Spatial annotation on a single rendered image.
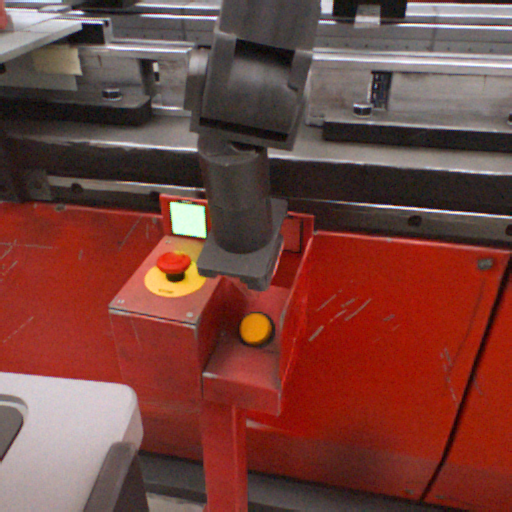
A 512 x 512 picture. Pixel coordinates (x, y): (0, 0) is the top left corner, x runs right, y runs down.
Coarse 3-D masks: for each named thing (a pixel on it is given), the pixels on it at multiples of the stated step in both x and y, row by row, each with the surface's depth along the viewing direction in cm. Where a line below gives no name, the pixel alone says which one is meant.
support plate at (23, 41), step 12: (48, 24) 74; (60, 24) 74; (72, 24) 74; (0, 36) 67; (12, 36) 67; (24, 36) 67; (36, 36) 67; (48, 36) 68; (60, 36) 71; (0, 48) 62; (12, 48) 62; (24, 48) 64; (0, 60) 60
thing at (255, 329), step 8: (248, 320) 63; (256, 320) 62; (264, 320) 62; (240, 328) 63; (248, 328) 62; (256, 328) 62; (264, 328) 62; (248, 336) 62; (256, 336) 62; (264, 336) 62; (256, 344) 62
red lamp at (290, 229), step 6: (282, 222) 63; (288, 222) 62; (294, 222) 62; (282, 228) 63; (288, 228) 63; (294, 228) 63; (282, 234) 64; (288, 234) 63; (294, 234) 63; (288, 240) 64; (294, 240) 64; (288, 246) 64; (294, 246) 64
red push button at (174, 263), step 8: (160, 256) 60; (168, 256) 60; (176, 256) 60; (184, 256) 60; (160, 264) 59; (168, 264) 59; (176, 264) 59; (184, 264) 59; (168, 272) 58; (176, 272) 59; (184, 272) 61; (168, 280) 60; (176, 280) 60
